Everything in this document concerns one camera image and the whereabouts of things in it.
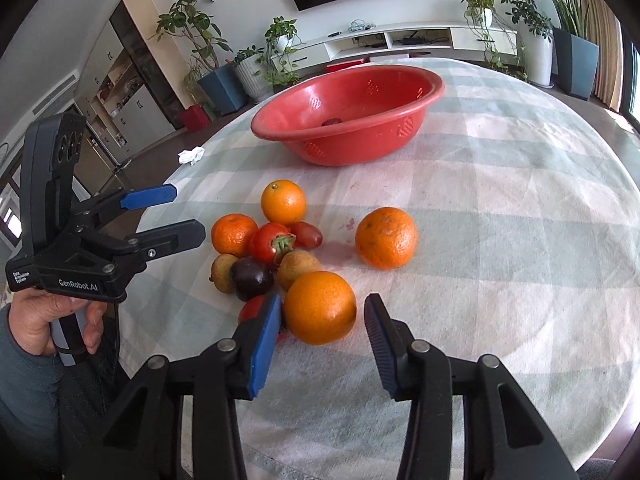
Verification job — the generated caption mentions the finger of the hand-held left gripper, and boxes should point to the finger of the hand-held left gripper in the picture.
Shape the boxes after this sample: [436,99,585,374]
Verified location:
[70,184,178,231]
[75,219,206,266]

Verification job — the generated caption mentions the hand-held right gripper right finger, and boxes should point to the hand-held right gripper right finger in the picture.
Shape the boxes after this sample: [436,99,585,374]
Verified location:
[363,292,581,480]

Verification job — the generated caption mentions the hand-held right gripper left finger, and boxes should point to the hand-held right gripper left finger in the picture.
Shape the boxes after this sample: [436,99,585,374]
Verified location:
[65,291,284,480]

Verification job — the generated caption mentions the small mandarin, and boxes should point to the small mandarin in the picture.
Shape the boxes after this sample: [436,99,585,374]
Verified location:
[210,213,259,258]

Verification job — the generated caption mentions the small brown round fruit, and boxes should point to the small brown round fruit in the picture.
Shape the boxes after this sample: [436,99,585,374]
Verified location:
[276,251,322,292]
[210,253,240,295]

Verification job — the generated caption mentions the large yellow-orange orange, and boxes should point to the large yellow-orange orange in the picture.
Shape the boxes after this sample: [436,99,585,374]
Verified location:
[283,270,358,346]

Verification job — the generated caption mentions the dark purple passion fruit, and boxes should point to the dark purple passion fruit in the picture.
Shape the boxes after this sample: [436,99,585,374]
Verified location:
[230,257,276,302]

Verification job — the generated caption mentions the red tomato with green stem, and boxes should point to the red tomato with green stem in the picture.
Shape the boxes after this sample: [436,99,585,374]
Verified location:
[248,222,297,268]

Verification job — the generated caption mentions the deep orange rough-skinned orange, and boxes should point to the deep orange rough-skinned orange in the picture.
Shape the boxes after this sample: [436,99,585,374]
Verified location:
[355,206,419,271]

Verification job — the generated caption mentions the smooth orange with stem dot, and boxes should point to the smooth orange with stem dot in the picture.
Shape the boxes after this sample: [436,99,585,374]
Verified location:
[261,180,307,226]

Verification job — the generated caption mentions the oblong red grape tomato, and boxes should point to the oblong red grape tomato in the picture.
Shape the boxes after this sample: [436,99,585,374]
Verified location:
[289,221,324,250]

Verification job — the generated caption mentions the red plastic colander basin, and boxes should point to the red plastic colander basin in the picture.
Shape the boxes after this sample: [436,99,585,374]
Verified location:
[250,65,446,167]

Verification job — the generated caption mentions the person's left forearm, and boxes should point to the person's left forearm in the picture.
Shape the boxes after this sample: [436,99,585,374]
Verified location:
[0,305,68,480]

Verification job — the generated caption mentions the person's left hand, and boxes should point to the person's left hand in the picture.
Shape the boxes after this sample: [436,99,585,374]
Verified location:
[10,287,107,358]

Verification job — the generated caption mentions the small red stool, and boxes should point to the small red stool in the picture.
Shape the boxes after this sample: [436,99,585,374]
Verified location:
[177,104,212,132]

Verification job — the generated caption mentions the leafy tree in blue pot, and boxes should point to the leafy tree in blue pot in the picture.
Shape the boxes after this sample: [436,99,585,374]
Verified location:
[155,0,248,116]

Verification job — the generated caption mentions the tall display cabinet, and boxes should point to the tall display cabinet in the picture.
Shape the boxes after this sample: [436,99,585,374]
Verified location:
[75,0,188,161]

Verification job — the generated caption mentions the plant in white ribbed pot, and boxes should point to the plant in white ribbed pot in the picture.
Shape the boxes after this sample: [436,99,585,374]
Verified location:
[232,45,273,103]

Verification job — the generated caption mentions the checkered tablecloth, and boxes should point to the checkered tablecloth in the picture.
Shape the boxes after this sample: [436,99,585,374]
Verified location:
[117,57,640,480]

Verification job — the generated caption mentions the trailing vine plant white pot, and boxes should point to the trailing vine plant white pot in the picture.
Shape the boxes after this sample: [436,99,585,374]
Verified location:
[257,16,303,91]
[462,0,521,68]

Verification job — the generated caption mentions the white television cabinet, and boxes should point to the white television cabinet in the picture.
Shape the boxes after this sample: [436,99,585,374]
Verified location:
[300,22,518,73]

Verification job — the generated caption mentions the bushy plant in tall white pot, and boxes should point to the bushy plant in tall white pot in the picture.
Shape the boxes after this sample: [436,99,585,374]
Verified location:
[500,0,556,86]

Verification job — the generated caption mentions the sword-leaf plant in blue-grey pot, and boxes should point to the sword-leaf plant in blue-grey pot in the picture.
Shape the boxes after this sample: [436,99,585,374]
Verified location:
[515,0,601,101]

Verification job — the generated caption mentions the beige curtain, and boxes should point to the beige curtain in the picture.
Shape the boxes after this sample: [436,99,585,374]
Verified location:
[575,0,626,106]

